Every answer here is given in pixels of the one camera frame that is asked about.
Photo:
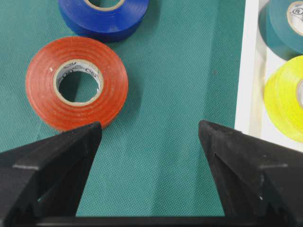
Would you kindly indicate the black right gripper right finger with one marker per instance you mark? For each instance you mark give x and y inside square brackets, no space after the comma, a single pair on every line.
[254,178]

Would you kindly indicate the green tape roll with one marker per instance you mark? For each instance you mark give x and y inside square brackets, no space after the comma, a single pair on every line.
[281,27]

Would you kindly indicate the red tape roll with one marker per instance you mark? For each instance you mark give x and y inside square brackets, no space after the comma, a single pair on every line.
[74,81]

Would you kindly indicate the white plastic tray case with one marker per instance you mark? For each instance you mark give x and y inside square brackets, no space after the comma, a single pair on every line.
[258,62]

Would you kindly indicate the yellow tape roll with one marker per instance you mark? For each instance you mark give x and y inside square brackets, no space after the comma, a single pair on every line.
[282,98]

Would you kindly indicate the green table cloth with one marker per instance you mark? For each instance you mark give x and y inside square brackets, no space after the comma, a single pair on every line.
[183,66]

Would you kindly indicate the blue tape roll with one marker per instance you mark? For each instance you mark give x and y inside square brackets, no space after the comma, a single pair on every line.
[108,25]

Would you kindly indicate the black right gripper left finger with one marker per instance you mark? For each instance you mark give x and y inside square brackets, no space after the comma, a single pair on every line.
[47,177]

